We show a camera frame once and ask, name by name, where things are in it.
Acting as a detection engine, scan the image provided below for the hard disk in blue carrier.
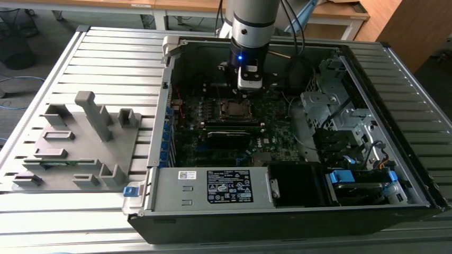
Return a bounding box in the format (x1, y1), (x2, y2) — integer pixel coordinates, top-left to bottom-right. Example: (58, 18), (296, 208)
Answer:
(327, 169), (402, 206)

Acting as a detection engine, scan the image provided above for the silver CPU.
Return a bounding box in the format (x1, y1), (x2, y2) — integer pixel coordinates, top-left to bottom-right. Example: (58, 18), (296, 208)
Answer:
(226, 103), (251, 117)

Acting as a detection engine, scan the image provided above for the silver power supply unit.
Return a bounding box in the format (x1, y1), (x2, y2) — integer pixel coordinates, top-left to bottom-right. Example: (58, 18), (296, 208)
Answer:
(150, 166), (275, 211)

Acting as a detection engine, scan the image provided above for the green RAM stick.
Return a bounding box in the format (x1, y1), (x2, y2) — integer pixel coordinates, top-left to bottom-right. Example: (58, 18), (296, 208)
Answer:
(39, 160), (80, 169)

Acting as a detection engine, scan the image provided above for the black graphics card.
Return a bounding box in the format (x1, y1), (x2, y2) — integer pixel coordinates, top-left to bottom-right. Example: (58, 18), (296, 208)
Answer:
(207, 130), (252, 150)

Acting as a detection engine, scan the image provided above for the CPU socket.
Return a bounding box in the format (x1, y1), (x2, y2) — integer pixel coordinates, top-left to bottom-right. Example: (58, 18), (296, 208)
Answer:
(218, 98), (258, 123)

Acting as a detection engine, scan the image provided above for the blue floor cable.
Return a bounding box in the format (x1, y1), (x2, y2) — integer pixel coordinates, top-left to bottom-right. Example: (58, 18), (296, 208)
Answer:
(0, 75), (47, 111)

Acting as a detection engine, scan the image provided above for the grey case handle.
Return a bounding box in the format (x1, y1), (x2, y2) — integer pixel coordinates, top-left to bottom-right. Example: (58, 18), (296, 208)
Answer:
(162, 35), (182, 64)

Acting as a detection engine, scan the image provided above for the wooden desk white frame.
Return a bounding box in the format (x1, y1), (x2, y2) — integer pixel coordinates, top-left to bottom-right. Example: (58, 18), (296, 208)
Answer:
(0, 0), (159, 31)
(155, 0), (371, 40)

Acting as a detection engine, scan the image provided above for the black plastic bay bracket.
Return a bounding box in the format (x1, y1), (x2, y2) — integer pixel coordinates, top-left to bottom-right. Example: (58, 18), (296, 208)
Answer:
(312, 128), (358, 161)

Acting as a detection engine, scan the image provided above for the black disk wire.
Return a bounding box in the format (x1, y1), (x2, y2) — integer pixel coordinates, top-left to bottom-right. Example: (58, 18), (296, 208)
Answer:
(363, 140), (386, 166)

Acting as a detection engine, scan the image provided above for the multicolour disk wire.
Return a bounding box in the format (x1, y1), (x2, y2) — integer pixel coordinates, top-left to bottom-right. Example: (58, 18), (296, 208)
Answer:
(374, 157), (391, 171)

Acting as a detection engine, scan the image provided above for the green motherboard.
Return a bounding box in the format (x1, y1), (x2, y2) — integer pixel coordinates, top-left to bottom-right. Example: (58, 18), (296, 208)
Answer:
(170, 84), (319, 169)

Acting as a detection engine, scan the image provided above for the black PC case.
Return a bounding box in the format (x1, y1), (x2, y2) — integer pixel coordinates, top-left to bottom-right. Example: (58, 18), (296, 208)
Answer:
(122, 35), (451, 246)

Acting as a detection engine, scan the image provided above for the grey parts rack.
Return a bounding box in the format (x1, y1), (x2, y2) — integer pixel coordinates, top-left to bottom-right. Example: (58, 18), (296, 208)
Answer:
(10, 90), (144, 191)

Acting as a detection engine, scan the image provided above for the metal socket cover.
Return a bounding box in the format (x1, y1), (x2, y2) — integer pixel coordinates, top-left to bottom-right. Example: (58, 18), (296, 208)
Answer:
(220, 99), (255, 121)

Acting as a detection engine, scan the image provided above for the black round bin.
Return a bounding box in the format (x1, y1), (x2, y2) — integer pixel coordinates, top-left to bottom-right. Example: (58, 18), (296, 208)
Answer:
(0, 34), (39, 71)

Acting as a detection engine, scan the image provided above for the wooden cabinet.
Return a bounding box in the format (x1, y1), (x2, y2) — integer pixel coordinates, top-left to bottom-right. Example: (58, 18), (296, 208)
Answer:
(355, 0), (452, 75)

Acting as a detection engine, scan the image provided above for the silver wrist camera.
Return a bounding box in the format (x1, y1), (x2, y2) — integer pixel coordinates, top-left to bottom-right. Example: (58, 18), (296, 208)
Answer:
(236, 59), (266, 91)

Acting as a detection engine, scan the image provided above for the thick black cable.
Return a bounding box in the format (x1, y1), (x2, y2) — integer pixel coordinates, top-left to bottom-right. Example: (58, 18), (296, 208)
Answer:
(319, 95), (354, 130)

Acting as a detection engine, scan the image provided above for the silver drive cage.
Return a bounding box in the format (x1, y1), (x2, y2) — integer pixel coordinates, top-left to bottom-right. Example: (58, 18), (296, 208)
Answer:
(300, 50), (394, 170)

